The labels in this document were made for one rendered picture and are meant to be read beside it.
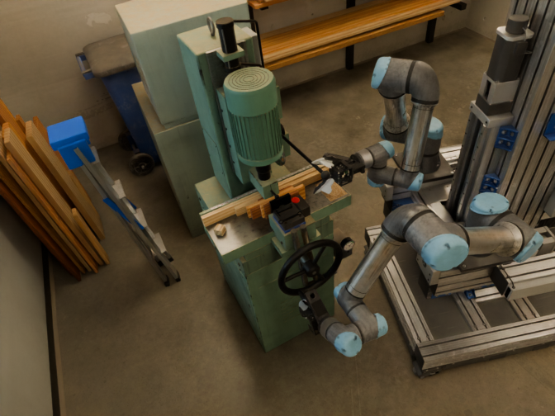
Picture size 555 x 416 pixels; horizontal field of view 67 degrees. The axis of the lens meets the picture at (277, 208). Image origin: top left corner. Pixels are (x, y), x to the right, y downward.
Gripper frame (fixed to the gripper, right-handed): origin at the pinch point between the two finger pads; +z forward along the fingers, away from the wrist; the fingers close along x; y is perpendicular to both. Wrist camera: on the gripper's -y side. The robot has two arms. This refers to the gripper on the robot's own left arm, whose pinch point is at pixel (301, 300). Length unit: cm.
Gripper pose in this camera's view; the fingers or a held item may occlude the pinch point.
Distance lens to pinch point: 167.5
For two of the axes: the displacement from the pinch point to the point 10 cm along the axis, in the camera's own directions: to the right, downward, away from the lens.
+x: 8.8, -3.7, 3.0
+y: 2.9, 9.1, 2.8
